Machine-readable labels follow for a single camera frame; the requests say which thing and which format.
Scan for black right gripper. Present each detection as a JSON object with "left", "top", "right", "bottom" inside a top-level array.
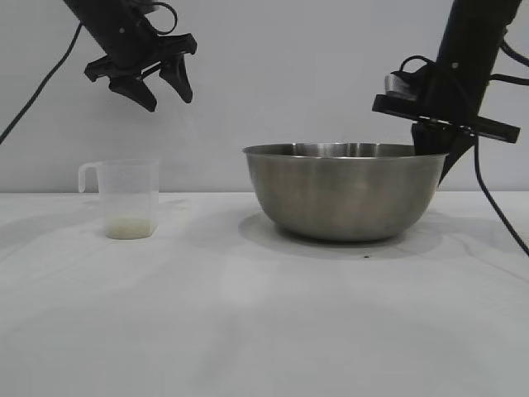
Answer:
[{"left": 371, "top": 53, "right": 521, "bottom": 187}]

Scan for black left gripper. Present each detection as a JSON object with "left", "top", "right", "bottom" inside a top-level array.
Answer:
[{"left": 84, "top": 6, "right": 198, "bottom": 112}]

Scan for translucent plastic measuring cup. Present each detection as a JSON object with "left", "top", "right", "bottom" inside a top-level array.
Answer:
[{"left": 78, "top": 158, "right": 161, "bottom": 240}]

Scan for stainless steel mixing bowl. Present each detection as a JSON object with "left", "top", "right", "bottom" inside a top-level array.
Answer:
[{"left": 242, "top": 142, "right": 450, "bottom": 243}]

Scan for white rice grains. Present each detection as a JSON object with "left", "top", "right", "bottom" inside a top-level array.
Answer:
[{"left": 105, "top": 217, "right": 155, "bottom": 240}]

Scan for black left camera cable loop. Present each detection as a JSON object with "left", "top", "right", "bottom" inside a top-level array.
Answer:
[{"left": 142, "top": 1, "right": 179, "bottom": 37}]

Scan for long black right arm cable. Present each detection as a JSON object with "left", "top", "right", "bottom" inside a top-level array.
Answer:
[{"left": 474, "top": 134, "right": 529, "bottom": 256}]

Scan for long black arm cable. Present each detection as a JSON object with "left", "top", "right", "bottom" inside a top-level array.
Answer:
[
  {"left": 0, "top": 23, "right": 83, "bottom": 146},
  {"left": 474, "top": 134, "right": 529, "bottom": 256}
]

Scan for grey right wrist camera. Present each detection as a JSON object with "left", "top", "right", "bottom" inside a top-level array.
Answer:
[{"left": 384, "top": 72, "right": 418, "bottom": 100}]

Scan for black right camera cable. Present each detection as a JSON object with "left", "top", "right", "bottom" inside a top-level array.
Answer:
[{"left": 398, "top": 55, "right": 440, "bottom": 84}]

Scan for black right arm cable loop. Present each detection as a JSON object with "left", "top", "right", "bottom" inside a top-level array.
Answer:
[{"left": 489, "top": 35, "right": 529, "bottom": 88}]

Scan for long black left arm cable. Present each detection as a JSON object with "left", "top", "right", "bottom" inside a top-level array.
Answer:
[{"left": 0, "top": 23, "right": 83, "bottom": 146}]

